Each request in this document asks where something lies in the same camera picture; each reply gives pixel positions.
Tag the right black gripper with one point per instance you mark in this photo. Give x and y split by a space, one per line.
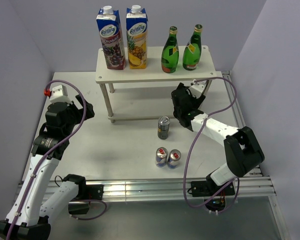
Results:
197 101

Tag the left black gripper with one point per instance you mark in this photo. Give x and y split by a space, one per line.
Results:
79 112

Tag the dark can top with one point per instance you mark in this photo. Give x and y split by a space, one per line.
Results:
163 127

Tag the green glass bottle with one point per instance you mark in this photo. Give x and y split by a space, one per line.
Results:
193 50
170 52

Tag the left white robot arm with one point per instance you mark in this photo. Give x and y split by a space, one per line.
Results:
30 218

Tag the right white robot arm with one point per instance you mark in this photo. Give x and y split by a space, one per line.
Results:
242 149

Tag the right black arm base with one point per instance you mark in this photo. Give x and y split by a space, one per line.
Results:
224 195

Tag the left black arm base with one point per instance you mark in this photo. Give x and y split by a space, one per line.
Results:
92 192

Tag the white two-tier shelf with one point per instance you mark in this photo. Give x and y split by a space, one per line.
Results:
145 94

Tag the silver blue energy can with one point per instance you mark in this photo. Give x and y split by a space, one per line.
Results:
161 157

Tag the grape juice carton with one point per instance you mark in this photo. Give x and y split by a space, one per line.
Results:
110 32

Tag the pineapple juice carton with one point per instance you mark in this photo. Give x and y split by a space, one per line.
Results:
137 33

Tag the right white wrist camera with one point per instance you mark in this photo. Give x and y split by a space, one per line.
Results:
197 88

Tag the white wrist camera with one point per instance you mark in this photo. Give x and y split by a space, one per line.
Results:
197 88
58 93

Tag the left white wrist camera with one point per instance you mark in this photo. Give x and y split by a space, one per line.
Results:
58 93

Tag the aluminium rail front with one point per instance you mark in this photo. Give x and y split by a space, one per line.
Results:
172 189

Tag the aluminium rail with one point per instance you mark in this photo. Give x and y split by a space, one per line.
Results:
172 189
257 173

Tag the aluminium rail right side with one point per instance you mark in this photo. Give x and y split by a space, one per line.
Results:
257 173

